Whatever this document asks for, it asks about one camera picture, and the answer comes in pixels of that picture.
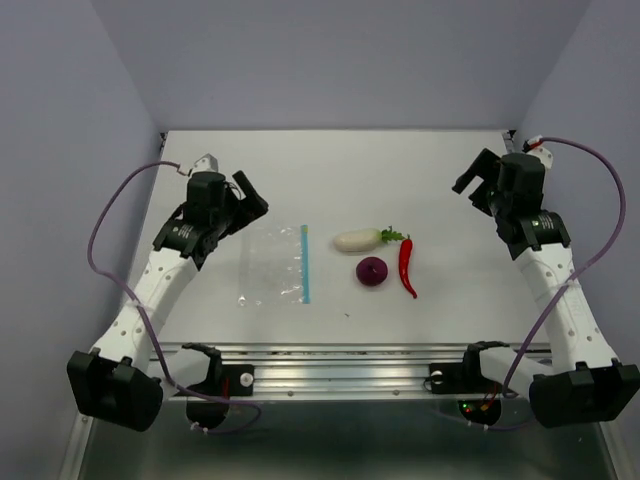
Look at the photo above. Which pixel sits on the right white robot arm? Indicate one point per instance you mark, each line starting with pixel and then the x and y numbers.
pixel 564 368

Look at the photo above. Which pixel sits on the red chili pepper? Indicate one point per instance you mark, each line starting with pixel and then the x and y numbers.
pixel 404 258

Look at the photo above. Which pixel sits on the clear zip top bag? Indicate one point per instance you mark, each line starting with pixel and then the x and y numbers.
pixel 274 266

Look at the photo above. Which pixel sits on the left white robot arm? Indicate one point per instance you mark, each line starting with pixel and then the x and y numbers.
pixel 125 377

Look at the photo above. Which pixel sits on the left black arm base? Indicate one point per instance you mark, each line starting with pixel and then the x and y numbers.
pixel 216 386

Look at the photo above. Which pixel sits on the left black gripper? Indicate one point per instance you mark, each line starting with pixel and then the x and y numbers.
pixel 255 207

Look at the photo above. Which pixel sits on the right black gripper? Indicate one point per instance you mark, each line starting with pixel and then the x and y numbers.
pixel 487 168

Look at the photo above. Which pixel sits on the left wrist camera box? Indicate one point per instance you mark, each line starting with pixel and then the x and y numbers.
pixel 206 163

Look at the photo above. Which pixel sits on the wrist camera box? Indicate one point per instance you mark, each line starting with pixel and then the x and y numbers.
pixel 206 163
pixel 534 147

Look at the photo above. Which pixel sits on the aluminium mounting rail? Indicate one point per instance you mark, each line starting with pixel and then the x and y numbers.
pixel 340 372

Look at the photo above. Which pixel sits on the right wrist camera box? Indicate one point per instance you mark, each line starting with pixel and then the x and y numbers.
pixel 534 147

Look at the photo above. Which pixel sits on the purple onion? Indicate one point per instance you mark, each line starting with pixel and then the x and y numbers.
pixel 371 271

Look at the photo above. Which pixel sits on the white radish with leaves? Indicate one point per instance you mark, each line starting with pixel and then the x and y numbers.
pixel 366 240

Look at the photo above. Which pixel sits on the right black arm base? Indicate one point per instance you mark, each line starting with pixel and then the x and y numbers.
pixel 481 404

